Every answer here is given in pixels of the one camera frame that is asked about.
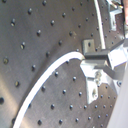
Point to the small metal cable clip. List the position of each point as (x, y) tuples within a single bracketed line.
[(88, 45)]

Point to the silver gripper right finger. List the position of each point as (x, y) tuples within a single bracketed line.
[(115, 55)]

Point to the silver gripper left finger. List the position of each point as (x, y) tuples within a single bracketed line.
[(96, 75)]

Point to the perforated metal breadboard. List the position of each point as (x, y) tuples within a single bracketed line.
[(41, 82)]

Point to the metal bracket fixture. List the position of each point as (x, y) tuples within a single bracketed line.
[(114, 8)]

